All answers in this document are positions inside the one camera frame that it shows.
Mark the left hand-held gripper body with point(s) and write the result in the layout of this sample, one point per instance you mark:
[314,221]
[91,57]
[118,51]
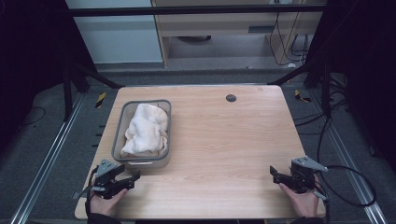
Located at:
[107,174]

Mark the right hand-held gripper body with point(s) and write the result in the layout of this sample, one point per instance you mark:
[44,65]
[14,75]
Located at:
[304,177]

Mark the grey plastic basin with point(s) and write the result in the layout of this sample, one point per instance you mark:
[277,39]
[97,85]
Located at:
[120,140]

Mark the white towel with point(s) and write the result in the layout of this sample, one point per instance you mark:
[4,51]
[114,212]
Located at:
[146,130]

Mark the person's right hand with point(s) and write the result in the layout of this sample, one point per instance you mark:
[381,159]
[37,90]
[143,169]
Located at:
[300,202]

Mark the person's left hand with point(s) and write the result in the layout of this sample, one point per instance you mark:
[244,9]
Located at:
[104,202]

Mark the yellow black floor tape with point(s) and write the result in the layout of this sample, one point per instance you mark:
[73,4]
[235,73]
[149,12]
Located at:
[100,100]
[301,96]

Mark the black metal stand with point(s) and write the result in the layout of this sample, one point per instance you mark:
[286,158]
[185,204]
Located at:
[67,93]
[325,90]

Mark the black curtain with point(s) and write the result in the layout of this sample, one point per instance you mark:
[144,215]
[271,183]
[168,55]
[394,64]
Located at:
[364,62]
[31,46]

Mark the white cabinet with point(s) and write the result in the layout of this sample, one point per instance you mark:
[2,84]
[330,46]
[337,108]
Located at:
[118,40]

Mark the light wooden desk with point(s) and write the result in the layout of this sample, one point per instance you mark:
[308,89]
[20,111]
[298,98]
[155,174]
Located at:
[218,25]

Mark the aluminium floor rail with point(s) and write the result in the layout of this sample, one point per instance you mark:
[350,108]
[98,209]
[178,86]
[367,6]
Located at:
[46,161]
[348,161]

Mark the black horizontal frame bar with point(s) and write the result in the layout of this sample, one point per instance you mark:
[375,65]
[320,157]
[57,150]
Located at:
[186,10]

